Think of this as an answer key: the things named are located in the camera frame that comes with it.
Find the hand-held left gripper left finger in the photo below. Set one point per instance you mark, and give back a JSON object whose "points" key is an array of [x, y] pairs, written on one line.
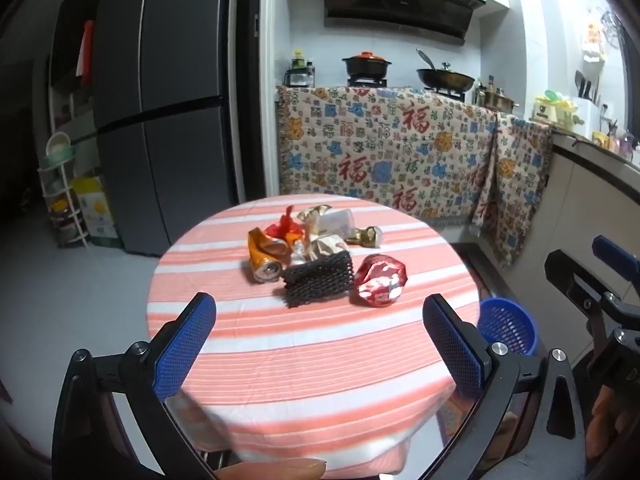
{"points": [[185, 347]]}

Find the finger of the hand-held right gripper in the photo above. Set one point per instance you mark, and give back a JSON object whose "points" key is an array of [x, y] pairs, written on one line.
{"points": [[575, 277], [617, 257]]}

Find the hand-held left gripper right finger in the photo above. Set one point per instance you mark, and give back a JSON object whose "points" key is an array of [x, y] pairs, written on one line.
{"points": [[455, 352]]}

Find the blue plastic basket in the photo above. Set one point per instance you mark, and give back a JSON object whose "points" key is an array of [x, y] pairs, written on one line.
{"points": [[510, 325]]}

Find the red foil wrapper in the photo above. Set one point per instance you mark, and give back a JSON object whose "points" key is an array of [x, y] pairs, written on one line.
{"points": [[382, 280]]}

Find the crushed orange can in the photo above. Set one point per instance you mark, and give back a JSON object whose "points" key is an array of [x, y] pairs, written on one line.
{"points": [[265, 255]]}

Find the dark gold foil wrapper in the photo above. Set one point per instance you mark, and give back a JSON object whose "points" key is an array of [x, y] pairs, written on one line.
{"points": [[365, 237]]}

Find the black foam net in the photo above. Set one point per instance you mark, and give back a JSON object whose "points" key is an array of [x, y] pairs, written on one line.
{"points": [[317, 280]]}

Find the red plastic wrapper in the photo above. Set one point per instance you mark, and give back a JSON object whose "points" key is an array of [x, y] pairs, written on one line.
{"points": [[285, 227]]}

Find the beige wrapper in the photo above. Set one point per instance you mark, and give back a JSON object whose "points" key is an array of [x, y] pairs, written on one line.
{"points": [[325, 247]]}

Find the clear plastic packet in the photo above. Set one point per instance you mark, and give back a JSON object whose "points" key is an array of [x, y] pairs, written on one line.
{"points": [[337, 222]]}

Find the shiny gold wrapper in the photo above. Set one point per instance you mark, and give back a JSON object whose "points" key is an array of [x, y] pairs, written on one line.
{"points": [[312, 214]]}

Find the person's right hand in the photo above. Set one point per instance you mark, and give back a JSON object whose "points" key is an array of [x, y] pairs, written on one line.
{"points": [[602, 420]]}

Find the person's left hand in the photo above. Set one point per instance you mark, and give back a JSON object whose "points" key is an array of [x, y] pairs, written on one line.
{"points": [[272, 470]]}

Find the colourful hexagon floor mat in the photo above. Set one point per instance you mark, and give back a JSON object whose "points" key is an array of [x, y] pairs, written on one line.
{"points": [[457, 417]]}

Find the small printed blanket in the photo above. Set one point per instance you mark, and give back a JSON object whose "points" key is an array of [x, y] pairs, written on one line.
{"points": [[515, 180]]}

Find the pink striped tablecloth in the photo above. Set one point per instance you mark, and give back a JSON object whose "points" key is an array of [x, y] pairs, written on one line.
{"points": [[300, 350]]}

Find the cardboard box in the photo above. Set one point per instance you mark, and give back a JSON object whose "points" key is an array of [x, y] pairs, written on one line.
{"points": [[97, 210]]}

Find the knife block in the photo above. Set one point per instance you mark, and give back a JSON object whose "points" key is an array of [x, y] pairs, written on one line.
{"points": [[589, 89]]}

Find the steel pot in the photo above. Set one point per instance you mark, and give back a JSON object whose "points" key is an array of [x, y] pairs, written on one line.
{"points": [[495, 99]]}

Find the white storage rack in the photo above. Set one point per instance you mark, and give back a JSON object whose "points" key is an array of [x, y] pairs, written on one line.
{"points": [[60, 195]]}

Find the large printed blanket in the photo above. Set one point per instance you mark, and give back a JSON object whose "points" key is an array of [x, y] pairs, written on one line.
{"points": [[380, 150]]}

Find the black wok with lid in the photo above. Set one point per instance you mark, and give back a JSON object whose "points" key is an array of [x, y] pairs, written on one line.
{"points": [[445, 79]]}

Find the grey refrigerator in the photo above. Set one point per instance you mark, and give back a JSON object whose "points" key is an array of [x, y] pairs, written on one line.
{"points": [[165, 110]]}

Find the gas stove burner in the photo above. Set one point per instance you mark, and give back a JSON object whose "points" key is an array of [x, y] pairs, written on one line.
{"points": [[367, 82]]}

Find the black clay pot orange lid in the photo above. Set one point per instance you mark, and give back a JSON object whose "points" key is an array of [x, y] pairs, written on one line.
{"points": [[366, 64]]}

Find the red hanging cloth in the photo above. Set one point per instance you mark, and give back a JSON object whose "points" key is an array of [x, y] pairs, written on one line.
{"points": [[86, 50]]}

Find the black range hood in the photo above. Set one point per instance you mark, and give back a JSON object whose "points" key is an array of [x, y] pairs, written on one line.
{"points": [[400, 0]]}

